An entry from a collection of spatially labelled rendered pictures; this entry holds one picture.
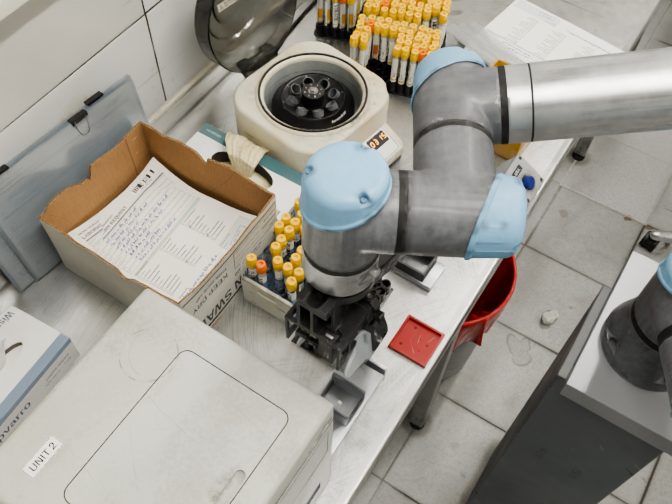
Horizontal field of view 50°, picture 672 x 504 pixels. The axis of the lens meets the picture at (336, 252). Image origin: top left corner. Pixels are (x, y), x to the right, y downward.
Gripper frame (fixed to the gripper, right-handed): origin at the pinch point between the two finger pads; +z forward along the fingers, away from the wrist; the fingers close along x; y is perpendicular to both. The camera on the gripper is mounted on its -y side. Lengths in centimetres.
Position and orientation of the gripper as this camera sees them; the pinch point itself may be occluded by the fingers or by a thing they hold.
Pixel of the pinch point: (345, 340)
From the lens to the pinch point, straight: 90.8
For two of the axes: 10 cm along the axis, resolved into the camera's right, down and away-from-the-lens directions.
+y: -5.6, 6.9, -4.6
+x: 8.3, 4.8, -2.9
